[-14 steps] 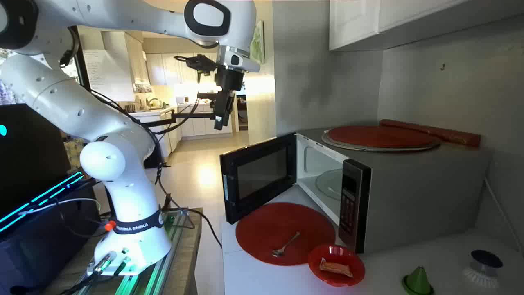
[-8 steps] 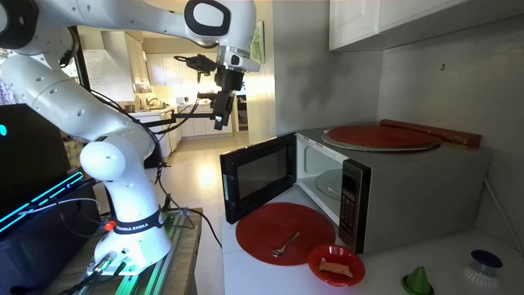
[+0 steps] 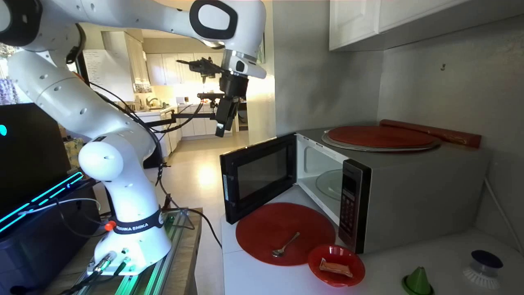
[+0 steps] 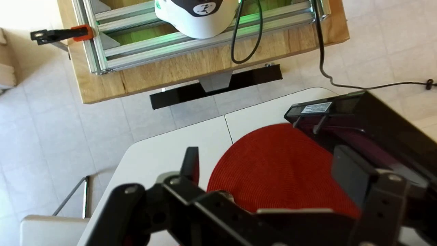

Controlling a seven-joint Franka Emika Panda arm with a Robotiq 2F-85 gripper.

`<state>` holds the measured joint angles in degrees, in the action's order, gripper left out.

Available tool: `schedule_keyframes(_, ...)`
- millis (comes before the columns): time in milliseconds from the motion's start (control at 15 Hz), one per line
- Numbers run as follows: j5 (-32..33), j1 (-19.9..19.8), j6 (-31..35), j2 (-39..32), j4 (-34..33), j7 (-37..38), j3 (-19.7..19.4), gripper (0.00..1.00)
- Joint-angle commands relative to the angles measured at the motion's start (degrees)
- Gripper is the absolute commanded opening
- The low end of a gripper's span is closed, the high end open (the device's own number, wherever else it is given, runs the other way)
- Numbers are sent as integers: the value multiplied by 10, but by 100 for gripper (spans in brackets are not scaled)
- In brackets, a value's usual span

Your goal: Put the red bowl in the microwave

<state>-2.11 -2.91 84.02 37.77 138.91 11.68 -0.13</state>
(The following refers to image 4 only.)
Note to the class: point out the aluminium profile frame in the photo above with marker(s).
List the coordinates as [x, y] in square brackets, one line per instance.
[137, 47]

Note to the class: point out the beige upholstered furniture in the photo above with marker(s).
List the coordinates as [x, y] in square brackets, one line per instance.
[5, 68]

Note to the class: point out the round red woven placemat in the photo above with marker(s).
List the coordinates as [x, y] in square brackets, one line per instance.
[281, 168]

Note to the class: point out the white chair with metal frame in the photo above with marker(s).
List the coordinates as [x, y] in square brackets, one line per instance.
[49, 229]

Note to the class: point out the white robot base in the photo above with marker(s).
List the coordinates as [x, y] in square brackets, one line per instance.
[195, 22]

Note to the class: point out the orange and black clamp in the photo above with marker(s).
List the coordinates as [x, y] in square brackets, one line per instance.
[63, 34]

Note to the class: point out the wooden board table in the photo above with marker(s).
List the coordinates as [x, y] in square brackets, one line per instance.
[182, 68]

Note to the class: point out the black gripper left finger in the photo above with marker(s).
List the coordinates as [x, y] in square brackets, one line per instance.
[191, 164]

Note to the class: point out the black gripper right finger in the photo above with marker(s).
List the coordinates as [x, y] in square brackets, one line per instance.
[355, 177]

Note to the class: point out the black microwave door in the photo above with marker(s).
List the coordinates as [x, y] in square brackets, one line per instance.
[400, 131]

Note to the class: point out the black flat bar with bracket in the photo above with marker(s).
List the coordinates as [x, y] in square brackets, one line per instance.
[182, 93]

